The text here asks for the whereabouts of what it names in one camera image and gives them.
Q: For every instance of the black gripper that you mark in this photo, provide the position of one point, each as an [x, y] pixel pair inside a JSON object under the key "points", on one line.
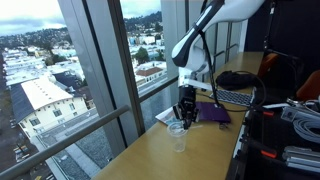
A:
{"points": [[187, 98]]}

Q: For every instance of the clear plastic cup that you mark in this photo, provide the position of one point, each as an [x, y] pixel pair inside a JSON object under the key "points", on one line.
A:
{"points": [[178, 138]]}

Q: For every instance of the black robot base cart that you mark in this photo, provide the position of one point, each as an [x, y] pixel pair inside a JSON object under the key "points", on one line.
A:
{"points": [[266, 140]]}

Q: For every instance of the printed paper magazine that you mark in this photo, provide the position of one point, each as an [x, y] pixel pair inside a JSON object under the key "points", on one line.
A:
{"points": [[166, 117]]}

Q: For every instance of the purple folder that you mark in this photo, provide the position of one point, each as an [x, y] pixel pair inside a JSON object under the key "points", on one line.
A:
{"points": [[213, 112]]}

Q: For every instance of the grey metal handrail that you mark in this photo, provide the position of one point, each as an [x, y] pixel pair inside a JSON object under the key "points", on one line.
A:
{"points": [[66, 140], [156, 90], [220, 53]]}

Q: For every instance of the small dark key bunch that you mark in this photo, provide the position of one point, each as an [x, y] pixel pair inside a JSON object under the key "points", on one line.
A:
{"points": [[223, 126]]}

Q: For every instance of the white compact keyboard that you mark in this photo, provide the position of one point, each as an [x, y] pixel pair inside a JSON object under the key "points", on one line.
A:
{"points": [[233, 97]]}

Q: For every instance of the black cloth bag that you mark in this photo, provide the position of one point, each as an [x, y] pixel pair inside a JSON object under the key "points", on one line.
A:
{"points": [[233, 80]]}

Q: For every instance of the black clamp orange tip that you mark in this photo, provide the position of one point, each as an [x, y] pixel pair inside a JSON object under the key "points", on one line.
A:
{"points": [[268, 153], [267, 113]]}

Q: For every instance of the orange plastic chair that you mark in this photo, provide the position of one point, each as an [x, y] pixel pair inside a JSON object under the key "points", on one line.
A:
{"points": [[310, 88], [267, 64]]}

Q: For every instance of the grey window mullion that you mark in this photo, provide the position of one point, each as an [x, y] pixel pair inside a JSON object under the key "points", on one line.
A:
{"points": [[100, 66]]}

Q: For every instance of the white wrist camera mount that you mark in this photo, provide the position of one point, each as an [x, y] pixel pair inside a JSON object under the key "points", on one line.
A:
{"points": [[190, 80]]}

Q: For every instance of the aluminium rail bundle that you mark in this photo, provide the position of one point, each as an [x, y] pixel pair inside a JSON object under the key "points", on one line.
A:
{"points": [[301, 160]]}

